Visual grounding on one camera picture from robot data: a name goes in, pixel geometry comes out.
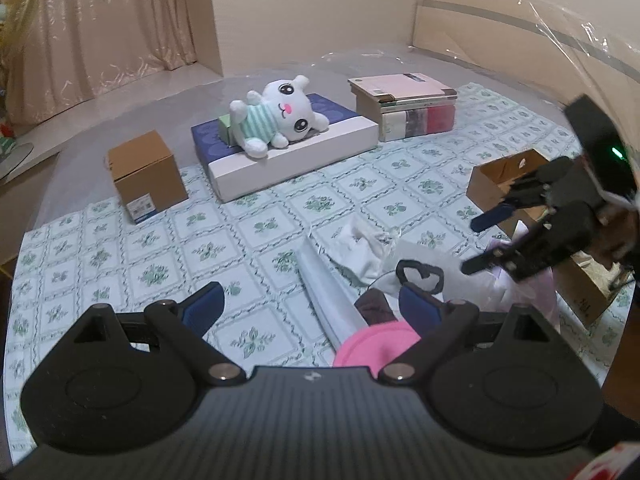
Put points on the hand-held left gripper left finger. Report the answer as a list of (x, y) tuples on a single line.
[(205, 305)]

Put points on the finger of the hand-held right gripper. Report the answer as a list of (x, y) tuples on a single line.
[(550, 240), (492, 217)]

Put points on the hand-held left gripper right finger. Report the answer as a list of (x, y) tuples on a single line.
[(420, 305)]

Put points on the black elastic loop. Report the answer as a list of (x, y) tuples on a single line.
[(406, 264)]

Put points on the dark brown ruffled cloth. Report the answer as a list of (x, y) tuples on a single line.
[(375, 307)]

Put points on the white sock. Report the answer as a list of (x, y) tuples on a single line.
[(360, 255)]

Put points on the white paper towel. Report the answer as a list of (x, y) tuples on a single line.
[(330, 300)]

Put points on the pink lidded cup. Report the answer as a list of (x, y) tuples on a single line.
[(370, 345)]

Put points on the floral printed tablecloth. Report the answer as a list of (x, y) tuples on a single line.
[(250, 210)]

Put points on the plastic wrapped wooden headboard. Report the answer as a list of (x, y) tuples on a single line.
[(500, 35)]

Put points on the small closed cardboard box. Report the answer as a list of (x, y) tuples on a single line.
[(145, 170)]

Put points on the stack of books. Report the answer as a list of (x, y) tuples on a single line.
[(400, 87)]

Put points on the flat white and blue box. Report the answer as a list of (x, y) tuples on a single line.
[(300, 160)]

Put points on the small green box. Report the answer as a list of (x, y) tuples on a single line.
[(226, 127)]

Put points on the plastic covered mattress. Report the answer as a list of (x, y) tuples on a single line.
[(150, 105)]

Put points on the white bunny plush toy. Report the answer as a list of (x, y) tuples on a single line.
[(290, 110)]

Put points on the beige patterned curtain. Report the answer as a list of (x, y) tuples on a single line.
[(100, 35)]

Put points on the yellow covered standing fan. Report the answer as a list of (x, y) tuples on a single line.
[(15, 35)]

